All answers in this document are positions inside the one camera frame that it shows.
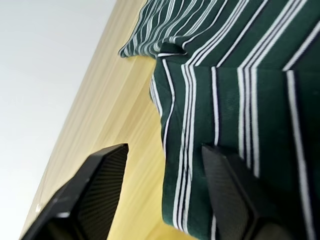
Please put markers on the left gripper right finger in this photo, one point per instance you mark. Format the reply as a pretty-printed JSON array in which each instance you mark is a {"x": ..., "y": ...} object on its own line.
[{"x": 235, "y": 200}]

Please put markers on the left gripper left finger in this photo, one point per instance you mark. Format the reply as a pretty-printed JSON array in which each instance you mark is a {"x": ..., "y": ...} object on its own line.
[{"x": 82, "y": 197}]

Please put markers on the green white striped T-shirt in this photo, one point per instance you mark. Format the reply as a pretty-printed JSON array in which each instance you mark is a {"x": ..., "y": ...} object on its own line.
[{"x": 225, "y": 87}]

